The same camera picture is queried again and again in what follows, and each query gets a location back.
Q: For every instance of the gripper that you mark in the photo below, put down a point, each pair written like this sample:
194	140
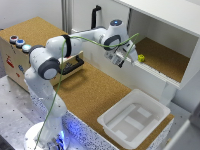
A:
121	53

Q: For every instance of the white sliding door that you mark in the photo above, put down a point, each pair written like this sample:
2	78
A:
83	15

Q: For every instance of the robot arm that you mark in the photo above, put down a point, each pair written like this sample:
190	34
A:
50	66

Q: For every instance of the yellow block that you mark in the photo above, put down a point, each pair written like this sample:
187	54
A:
141	58

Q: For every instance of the green button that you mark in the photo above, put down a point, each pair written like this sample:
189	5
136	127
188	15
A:
26	47

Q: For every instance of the red button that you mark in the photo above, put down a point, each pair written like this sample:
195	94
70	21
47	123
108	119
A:
14	38

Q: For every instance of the blue button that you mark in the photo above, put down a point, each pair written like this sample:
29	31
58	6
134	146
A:
20	42

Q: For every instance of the white plastic box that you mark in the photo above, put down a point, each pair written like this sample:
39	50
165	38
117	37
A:
133	120

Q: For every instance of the wooden drawer box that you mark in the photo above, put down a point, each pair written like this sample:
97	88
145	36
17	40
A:
36	29

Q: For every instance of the white cabinet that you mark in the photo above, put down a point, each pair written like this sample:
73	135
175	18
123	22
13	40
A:
166	13

